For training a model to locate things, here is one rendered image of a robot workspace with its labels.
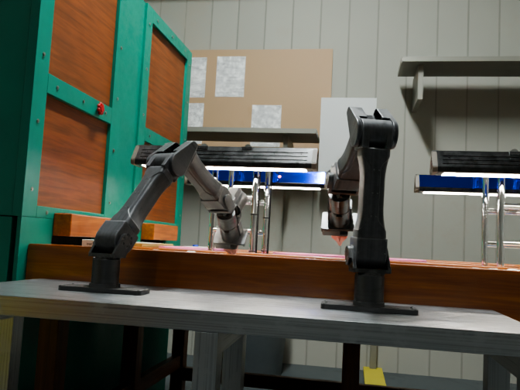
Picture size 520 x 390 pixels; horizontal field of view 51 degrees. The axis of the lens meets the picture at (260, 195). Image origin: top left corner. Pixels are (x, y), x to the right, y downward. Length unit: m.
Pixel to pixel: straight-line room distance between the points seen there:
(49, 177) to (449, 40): 3.00
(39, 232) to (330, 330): 1.01
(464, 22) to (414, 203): 1.28
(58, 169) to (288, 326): 1.05
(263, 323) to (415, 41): 3.24
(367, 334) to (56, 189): 1.14
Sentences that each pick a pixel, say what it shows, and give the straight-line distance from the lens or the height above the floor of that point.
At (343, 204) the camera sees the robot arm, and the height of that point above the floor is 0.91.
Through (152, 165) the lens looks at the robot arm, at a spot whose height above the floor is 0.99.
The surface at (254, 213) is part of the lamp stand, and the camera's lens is 1.94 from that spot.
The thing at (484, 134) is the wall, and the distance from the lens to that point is 3.97.
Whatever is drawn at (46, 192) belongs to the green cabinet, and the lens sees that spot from 1.78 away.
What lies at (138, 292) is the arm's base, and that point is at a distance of 1.27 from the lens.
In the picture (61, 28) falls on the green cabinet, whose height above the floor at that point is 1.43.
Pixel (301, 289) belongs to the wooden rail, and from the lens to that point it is 1.43.
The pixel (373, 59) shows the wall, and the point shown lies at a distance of 4.01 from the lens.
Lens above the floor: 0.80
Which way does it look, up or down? 5 degrees up
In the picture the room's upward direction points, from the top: 3 degrees clockwise
